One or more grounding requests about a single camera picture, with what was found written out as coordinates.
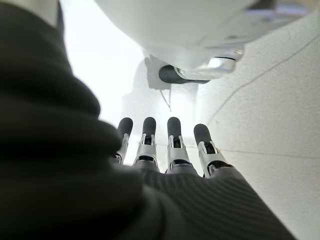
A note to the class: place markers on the silver robot left leg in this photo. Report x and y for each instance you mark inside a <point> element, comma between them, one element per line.
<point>175,25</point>

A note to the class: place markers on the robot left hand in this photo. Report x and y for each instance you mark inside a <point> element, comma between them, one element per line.
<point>75,175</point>

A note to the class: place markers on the black robot left foot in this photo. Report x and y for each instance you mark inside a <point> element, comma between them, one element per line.
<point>172,75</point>

